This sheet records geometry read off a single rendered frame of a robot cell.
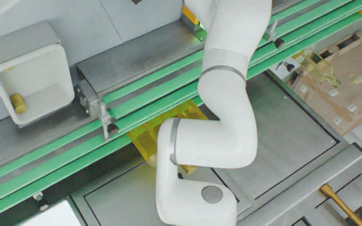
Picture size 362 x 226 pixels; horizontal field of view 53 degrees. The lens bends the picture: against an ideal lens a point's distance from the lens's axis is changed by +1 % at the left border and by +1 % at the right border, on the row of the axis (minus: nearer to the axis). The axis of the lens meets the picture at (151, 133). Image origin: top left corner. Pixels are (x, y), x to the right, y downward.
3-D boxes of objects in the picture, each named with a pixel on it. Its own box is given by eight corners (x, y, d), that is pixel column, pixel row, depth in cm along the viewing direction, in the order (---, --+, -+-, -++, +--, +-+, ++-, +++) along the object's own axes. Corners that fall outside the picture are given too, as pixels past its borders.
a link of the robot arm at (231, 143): (183, 64, 64) (168, 128, 56) (263, 66, 60) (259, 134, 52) (190, 113, 75) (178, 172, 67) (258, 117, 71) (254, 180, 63)
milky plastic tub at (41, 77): (4, 105, 99) (17, 128, 95) (-26, 46, 80) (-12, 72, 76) (62, 80, 105) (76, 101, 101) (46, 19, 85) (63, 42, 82)
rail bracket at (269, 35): (247, 25, 117) (275, 51, 112) (253, 7, 111) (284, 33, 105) (256, 21, 118) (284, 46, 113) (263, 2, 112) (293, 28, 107)
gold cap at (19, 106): (20, 101, 99) (26, 112, 97) (7, 104, 97) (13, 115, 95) (21, 92, 97) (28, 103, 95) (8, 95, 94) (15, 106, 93)
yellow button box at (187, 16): (180, 18, 115) (193, 31, 112) (182, -2, 108) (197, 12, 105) (196, 10, 117) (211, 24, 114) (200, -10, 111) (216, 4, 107)
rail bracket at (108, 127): (90, 123, 106) (111, 154, 101) (84, 87, 91) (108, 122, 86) (99, 118, 107) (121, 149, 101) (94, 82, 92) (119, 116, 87)
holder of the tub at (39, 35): (10, 114, 104) (21, 133, 100) (-25, 45, 80) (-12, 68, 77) (64, 90, 109) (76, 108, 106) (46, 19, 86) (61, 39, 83)
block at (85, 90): (78, 102, 107) (89, 119, 104) (74, 82, 99) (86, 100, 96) (88, 98, 108) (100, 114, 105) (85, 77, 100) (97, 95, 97)
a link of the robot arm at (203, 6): (176, 14, 83) (221, 59, 77) (189, -40, 72) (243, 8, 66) (207, 2, 87) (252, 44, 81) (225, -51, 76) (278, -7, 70)
